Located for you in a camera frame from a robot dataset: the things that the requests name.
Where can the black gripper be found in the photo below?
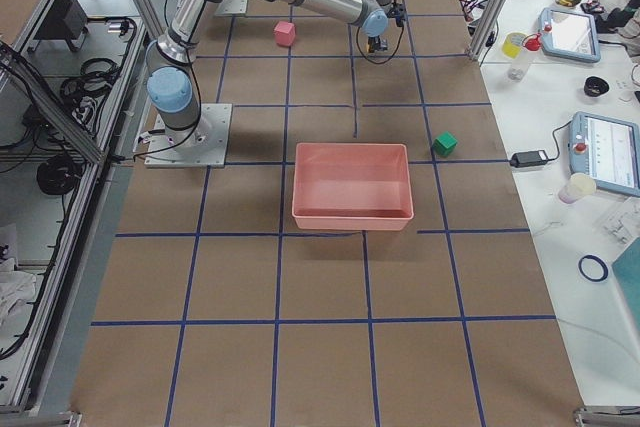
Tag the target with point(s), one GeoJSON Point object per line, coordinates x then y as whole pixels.
{"type": "Point", "coordinates": [376, 42]}

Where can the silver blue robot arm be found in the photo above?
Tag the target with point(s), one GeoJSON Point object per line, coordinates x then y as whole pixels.
{"type": "Point", "coordinates": [172, 86]}

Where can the pink foam cube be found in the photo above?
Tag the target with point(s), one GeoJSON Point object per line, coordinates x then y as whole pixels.
{"type": "Point", "coordinates": [284, 33]}

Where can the yellow tape roll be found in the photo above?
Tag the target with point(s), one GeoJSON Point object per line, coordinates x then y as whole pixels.
{"type": "Point", "coordinates": [512, 44]}

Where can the clear plastic bottle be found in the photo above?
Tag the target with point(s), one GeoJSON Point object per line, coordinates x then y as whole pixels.
{"type": "Point", "coordinates": [528, 52]}

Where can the green foam cube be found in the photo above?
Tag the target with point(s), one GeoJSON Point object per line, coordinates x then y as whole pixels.
{"type": "Point", "coordinates": [444, 144]}

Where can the far teach pendant tablet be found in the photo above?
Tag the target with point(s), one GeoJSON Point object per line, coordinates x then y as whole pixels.
{"type": "Point", "coordinates": [570, 35]}

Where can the teach pendant tablet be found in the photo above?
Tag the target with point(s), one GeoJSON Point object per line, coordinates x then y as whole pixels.
{"type": "Point", "coordinates": [607, 150]}
{"type": "Point", "coordinates": [570, 35]}

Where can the pink plastic bin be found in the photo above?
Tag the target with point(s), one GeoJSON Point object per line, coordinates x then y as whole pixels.
{"type": "Point", "coordinates": [352, 186]}

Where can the black power adapter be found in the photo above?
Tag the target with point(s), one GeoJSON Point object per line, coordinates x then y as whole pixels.
{"type": "Point", "coordinates": [525, 159]}

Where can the black round cap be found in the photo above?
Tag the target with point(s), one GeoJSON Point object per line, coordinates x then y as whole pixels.
{"type": "Point", "coordinates": [595, 86]}

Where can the translucent plastic cup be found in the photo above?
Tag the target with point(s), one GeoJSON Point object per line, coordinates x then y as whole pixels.
{"type": "Point", "coordinates": [578, 186]}

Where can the near teach pendant tablet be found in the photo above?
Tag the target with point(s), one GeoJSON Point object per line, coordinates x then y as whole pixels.
{"type": "Point", "coordinates": [607, 150]}

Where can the clear plastic bag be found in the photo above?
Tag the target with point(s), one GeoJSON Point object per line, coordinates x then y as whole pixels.
{"type": "Point", "coordinates": [621, 222]}

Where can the teal book corner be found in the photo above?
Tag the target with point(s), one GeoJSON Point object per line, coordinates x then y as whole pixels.
{"type": "Point", "coordinates": [626, 271]}

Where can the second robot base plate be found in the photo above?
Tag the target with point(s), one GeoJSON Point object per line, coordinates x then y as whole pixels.
{"type": "Point", "coordinates": [230, 8]}

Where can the robot arm base plate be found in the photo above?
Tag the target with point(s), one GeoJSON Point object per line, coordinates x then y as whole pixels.
{"type": "Point", "coordinates": [206, 147]}

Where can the left aluminium frame rail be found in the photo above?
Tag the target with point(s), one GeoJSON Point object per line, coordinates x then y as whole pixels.
{"type": "Point", "coordinates": [41, 230]}

